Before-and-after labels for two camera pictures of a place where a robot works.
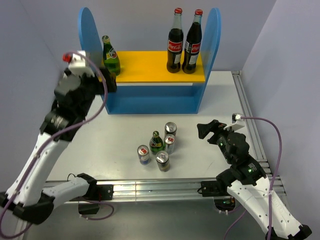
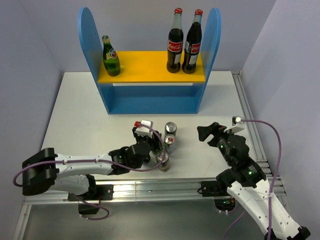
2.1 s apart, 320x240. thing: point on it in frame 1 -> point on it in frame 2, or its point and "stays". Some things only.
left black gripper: (100, 84) -> (156, 142)
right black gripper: (214, 126) stays
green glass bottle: (111, 60) stays
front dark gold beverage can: (162, 160) stays
